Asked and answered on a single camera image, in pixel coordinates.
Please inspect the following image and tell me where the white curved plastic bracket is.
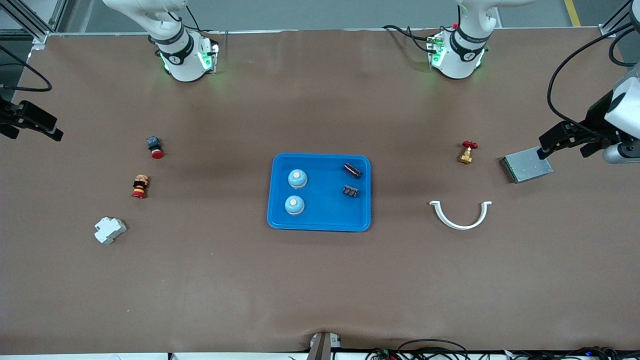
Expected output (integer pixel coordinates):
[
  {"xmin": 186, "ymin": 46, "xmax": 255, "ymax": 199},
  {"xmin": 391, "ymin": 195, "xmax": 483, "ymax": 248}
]
[{"xmin": 429, "ymin": 200, "xmax": 493, "ymax": 231}]

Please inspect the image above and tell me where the blue plastic tray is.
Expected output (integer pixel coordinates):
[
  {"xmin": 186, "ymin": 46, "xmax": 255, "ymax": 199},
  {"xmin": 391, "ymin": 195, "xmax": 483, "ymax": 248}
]
[{"xmin": 266, "ymin": 152, "xmax": 372, "ymax": 233}]

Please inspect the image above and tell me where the aluminium frame post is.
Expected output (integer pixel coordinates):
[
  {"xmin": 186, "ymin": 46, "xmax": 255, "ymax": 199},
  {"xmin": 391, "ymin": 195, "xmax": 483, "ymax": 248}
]
[
  {"xmin": 0, "ymin": 0, "xmax": 68, "ymax": 51},
  {"xmin": 599, "ymin": 0, "xmax": 640, "ymax": 39}
]

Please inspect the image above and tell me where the black cable at arm base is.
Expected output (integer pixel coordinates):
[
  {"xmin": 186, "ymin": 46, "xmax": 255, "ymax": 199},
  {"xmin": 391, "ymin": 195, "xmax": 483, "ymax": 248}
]
[{"xmin": 382, "ymin": 24, "xmax": 433, "ymax": 54}]

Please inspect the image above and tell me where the white circuit breaker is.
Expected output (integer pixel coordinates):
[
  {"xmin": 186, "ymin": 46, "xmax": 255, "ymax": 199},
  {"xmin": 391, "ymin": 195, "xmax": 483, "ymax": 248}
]
[{"xmin": 94, "ymin": 216, "xmax": 128, "ymax": 245}]

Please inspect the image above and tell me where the white table edge rail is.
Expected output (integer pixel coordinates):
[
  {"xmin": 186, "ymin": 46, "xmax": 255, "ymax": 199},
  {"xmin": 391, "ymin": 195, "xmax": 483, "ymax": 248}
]
[{"xmin": 0, "ymin": 352, "xmax": 301, "ymax": 360}]

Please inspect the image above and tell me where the brass valve with red handle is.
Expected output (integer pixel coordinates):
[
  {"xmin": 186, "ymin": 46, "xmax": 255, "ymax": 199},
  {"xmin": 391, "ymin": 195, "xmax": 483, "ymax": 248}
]
[{"xmin": 457, "ymin": 140, "xmax": 479, "ymax": 165}]

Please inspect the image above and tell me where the grey metal box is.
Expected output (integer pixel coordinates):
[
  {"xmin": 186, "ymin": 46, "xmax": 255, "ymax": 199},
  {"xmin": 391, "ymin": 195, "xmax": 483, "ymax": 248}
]
[{"xmin": 499, "ymin": 146, "xmax": 555, "ymax": 184}]

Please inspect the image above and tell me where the black cable bundle blue light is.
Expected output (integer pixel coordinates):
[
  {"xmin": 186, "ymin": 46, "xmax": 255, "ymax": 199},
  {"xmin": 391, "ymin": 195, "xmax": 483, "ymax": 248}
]
[{"xmin": 502, "ymin": 346, "xmax": 640, "ymax": 360}]

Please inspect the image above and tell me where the red button with black body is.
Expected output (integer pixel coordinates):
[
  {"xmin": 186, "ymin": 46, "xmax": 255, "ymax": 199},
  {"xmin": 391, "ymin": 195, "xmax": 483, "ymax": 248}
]
[{"xmin": 146, "ymin": 135, "xmax": 165, "ymax": 160}]

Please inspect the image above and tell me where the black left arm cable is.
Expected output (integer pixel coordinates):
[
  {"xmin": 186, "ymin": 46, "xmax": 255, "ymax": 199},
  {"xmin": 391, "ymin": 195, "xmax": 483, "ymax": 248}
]
[{"xmin": 547, "ymin": 20, "xmax": 640, "ymax": 143}]

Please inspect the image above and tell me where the black looped cable bundle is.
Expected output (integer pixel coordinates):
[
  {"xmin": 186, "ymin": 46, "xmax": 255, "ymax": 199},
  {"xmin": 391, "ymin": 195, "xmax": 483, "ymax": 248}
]
[{"xmin": 365, "ymin": 338, "xmax": 471, "ymax": 360}]

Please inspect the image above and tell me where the brown table mat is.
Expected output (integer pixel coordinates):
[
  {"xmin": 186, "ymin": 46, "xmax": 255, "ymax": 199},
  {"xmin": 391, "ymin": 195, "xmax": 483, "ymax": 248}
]
[{"xmin": 0, "ymin": 27, "xmax": 640, "ymax": 357}]

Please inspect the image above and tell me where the blue bell with orange button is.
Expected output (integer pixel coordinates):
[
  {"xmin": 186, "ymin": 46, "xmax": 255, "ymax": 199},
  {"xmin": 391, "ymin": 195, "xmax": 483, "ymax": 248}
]
[
  {"xmin": 284, "ymin": 194, "xmax": 306, "ymax": 216},
  {"xmin": 287, "ymin": 169, "xmax": 309, "ymax": 190}
]

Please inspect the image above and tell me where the red yellow emergency stop button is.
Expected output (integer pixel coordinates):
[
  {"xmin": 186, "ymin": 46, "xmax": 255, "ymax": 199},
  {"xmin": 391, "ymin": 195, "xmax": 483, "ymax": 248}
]
[{"xmin": 131, "ymin": 174, "xmax": 150, "ymax": 200}]

